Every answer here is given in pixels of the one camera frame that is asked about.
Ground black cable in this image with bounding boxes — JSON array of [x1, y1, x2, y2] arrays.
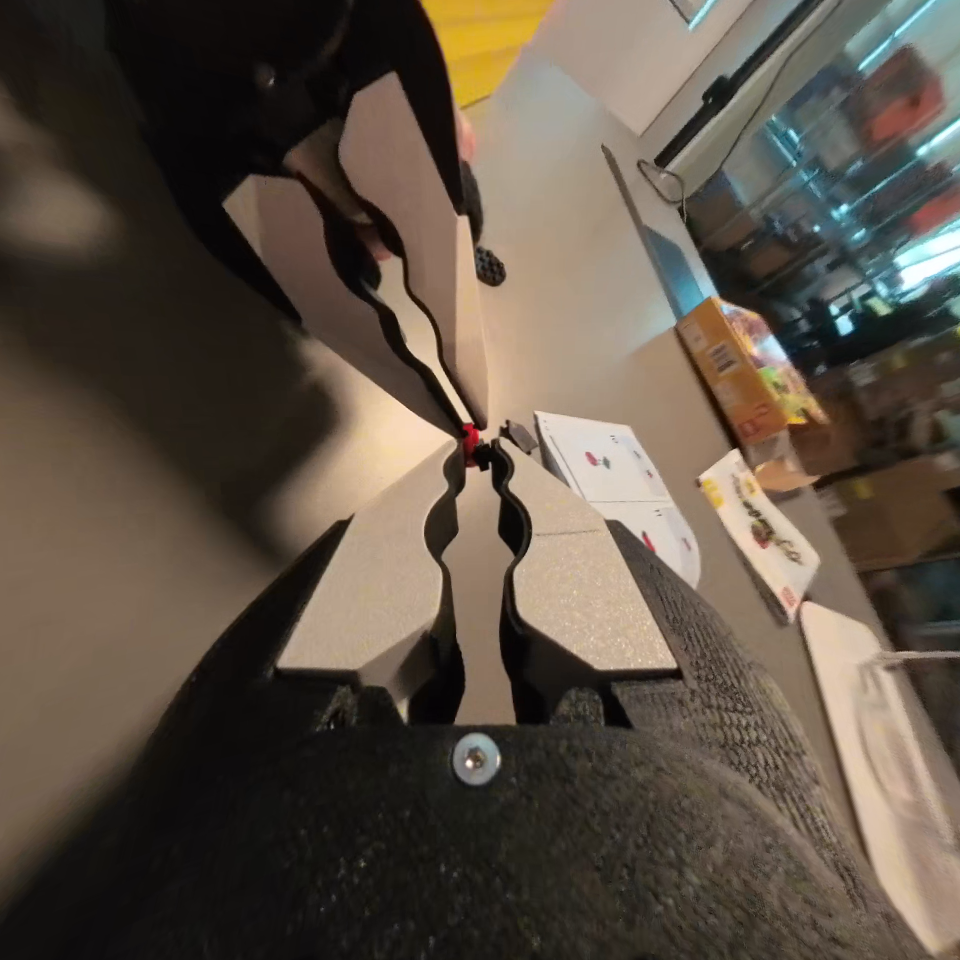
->
[[637, 153, 687, 205]]

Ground metal shelf with red crates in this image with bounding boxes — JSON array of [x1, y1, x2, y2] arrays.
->
[[690, 30, 960, 361]]

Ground dark flat stand base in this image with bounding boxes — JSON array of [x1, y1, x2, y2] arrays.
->
[[600, 144, 717, 320]]

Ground wooden book stand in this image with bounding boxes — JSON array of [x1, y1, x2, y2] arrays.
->
[[798, 600, 960, 957]]

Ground black stand pole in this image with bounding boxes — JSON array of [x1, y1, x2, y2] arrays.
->
[[652, 0, 841, 170]]

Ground person's left hand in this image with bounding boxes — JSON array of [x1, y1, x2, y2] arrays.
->
[[358, 213, 399, 264]]

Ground yellow plastic bin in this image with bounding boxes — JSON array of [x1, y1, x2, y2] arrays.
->
[[420, 0, 558, 110]]

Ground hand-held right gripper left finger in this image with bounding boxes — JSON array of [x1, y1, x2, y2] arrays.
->
[[276, 441, 462, 720]]

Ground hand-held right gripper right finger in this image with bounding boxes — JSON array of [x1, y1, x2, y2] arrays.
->
[[491, 442, 681, 690]]

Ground small white lego leaflet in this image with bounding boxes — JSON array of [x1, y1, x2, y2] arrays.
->
[[696, 448, 821, 625]]

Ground colourful lego box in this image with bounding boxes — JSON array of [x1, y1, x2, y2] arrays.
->
[[675, 296, 830, 492]]

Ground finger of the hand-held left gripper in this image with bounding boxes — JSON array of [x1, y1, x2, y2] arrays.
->
[[223, 174, 465, 438], [337, 69, 491, 425]]

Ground large cardboard box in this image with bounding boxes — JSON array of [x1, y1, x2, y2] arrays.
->
[[825, 450, 960, 571]]

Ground lego instruction booklet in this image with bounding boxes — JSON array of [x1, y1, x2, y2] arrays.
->
[[534, 411, 702, 590]]

